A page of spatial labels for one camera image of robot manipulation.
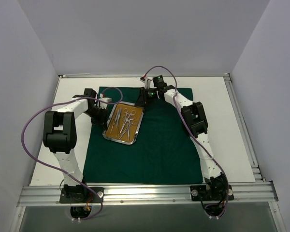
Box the steel surgical scissors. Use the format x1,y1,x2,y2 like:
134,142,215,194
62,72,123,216
124,110,136,140

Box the steel tray with brown liner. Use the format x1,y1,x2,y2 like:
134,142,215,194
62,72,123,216
102,102,144,145

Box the dark green surgical cloth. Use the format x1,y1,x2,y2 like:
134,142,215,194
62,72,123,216
83,99,203,185

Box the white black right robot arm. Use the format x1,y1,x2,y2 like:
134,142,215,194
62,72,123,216
136,85,228,183

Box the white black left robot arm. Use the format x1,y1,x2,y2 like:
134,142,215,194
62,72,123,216
43,88,112,203

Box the steel hemostat forceps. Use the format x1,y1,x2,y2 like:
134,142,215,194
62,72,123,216
117,108,136,141

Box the steel tweezers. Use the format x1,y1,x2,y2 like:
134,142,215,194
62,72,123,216
111,107,122,132

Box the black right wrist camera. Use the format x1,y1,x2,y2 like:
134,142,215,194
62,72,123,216
140,75,167,89

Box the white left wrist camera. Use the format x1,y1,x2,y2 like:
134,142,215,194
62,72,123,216
99,93,112,104

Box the steel scalpel handle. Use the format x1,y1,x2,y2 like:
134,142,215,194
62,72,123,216
116,108,125,135

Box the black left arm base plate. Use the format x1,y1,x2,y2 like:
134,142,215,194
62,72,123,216
59,184,101,204

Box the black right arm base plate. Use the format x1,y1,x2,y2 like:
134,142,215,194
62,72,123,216
189,175,228,202

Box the aluminium right frame rail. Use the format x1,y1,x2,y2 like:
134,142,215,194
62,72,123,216
223,73,266,182

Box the aluminium frame rail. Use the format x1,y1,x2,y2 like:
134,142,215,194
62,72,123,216
223,73,266,182
17,182,278,206

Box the aluminium front frame rail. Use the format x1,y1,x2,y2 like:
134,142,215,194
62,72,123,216
17,182,278,206

